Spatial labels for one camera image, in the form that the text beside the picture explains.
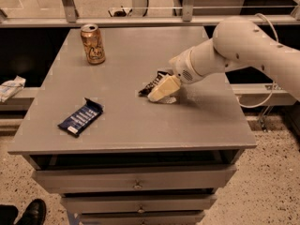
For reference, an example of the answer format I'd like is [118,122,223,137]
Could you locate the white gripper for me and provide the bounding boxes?
[147,47,208,102]

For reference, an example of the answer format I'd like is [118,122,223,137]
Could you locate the black chocolate rxbar wrapper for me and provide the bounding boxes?
[139,71,169,97]

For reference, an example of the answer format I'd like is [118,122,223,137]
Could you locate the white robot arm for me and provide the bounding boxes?
[148,16,300,102]

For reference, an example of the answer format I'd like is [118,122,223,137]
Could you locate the blue blueberry rxbar wrapper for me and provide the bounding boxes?
[57,98,103,138]

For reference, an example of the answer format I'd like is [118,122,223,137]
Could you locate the grey drawer cabinet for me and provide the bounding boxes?
[7,26,258,225]

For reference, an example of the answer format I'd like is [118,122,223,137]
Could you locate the gold soda can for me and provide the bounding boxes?
[81,23,106,65]

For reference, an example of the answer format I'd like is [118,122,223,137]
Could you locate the top grey drawer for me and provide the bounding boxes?
[33,165,236,194]

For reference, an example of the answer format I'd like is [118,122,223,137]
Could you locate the grey drawer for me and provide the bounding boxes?
[33,165,236,194]
[61,194,217,214]
[80,211,205,225]

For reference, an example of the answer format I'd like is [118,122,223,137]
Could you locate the bottom grey drawer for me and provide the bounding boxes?
[80,211,205,225]

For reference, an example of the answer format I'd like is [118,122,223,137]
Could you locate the middle grey drawer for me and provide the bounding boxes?
[61,194,217,214]

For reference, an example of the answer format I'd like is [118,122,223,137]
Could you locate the black shoe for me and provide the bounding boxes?
[15,199,47,225]

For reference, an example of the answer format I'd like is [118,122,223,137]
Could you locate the white cable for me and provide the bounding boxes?
[237,12,280,109]

